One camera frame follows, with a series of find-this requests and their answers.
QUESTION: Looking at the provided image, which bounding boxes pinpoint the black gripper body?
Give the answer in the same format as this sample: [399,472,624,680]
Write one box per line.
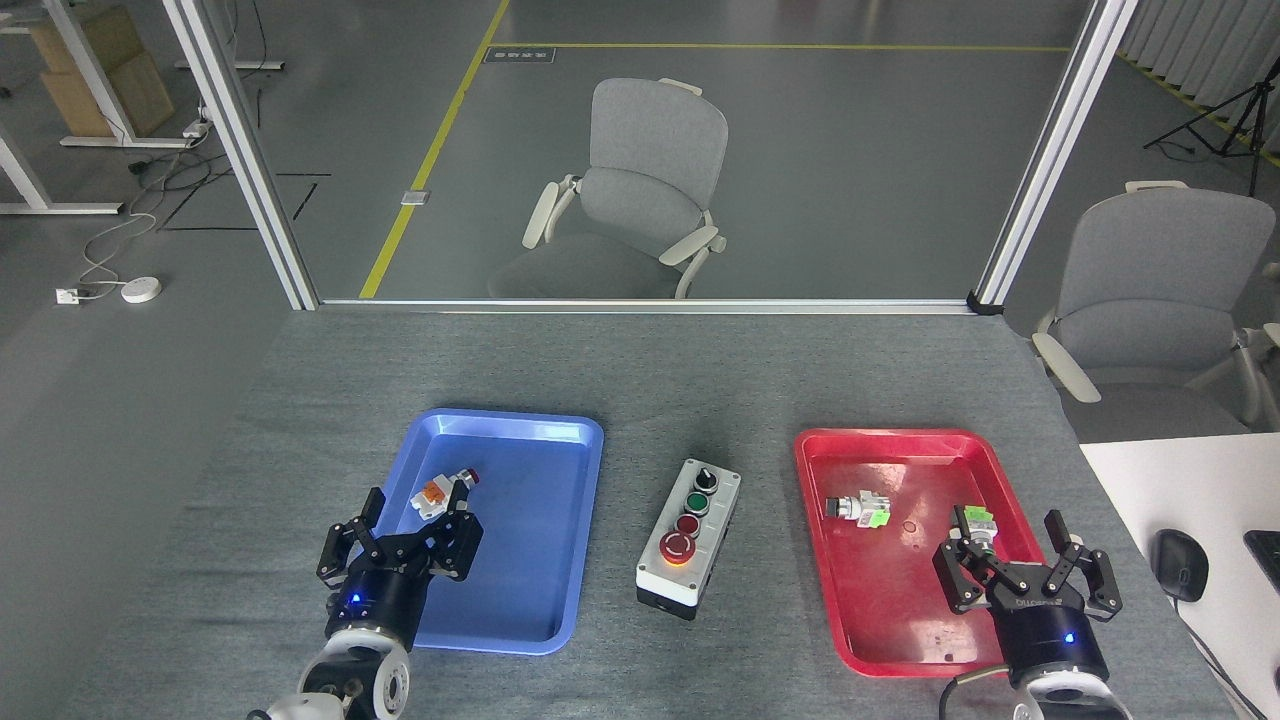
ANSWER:
[990,592,1109,691]
[325,560,433,651]

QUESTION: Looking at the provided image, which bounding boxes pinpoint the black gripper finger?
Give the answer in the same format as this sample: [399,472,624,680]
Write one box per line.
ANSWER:
[395,480,485,583]
[932,506,1019,613]
[316,488,386,588]
[1046,510,1123,621]

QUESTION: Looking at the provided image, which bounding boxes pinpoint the grey control box with buttons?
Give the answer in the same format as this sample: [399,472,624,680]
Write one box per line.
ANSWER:
[636,458,742,621]

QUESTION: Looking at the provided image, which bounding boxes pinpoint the red push button orange block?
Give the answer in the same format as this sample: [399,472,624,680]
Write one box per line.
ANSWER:
[412,466,479,519]

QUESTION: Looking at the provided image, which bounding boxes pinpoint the black push button green block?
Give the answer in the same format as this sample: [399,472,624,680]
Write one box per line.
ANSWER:
[826,492,892,529]

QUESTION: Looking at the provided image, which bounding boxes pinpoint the brown cardboard box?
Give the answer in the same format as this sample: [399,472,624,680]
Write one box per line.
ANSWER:
[28,5,176,139]

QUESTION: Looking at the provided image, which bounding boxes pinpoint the blue plastic tray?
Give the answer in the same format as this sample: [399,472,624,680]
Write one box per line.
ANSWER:
[348,408,605,657]

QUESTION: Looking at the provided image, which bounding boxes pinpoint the red plastic tray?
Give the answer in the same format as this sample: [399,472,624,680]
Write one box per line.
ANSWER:
[794,428,1051,679]

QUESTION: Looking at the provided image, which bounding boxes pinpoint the black computer mouse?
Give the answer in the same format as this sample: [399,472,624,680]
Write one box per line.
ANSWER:
[1150,528,1210,603]

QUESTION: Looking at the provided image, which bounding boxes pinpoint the white side table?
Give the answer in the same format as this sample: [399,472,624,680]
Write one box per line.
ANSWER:
[1080,432,1280,720]

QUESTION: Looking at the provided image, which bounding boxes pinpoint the black keyboard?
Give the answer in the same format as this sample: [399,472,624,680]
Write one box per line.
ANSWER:
[1243,530,1280,591]

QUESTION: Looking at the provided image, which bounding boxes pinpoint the grey office chair white arms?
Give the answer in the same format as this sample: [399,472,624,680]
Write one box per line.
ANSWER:
[1030,181,1280,433]
[487,78,729,300]

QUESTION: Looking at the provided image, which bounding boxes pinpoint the black tripod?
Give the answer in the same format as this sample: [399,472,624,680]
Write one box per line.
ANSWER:
[1144,55,1280,189]

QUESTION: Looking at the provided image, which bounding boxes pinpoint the white pleated curtain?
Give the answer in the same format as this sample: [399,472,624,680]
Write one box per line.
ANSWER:
[1115,0,1280,166]

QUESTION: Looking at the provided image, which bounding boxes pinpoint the green push button switch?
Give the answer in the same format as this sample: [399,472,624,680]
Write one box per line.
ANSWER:
[955,503,999,549]

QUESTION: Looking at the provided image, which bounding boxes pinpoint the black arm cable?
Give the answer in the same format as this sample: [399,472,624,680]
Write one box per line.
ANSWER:
[938,665,1013,720]

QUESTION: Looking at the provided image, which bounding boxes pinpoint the black mouse cable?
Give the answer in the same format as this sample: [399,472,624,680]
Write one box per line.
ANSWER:
[1175,600,1251,720]

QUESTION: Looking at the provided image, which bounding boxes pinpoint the white floor cable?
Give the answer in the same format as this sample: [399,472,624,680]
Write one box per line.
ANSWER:
[78,125,211,298]

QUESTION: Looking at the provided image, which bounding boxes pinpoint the silver aluminium post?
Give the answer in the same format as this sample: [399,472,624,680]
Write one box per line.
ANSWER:
[163,0,321,311]
[972,0,1141,316]

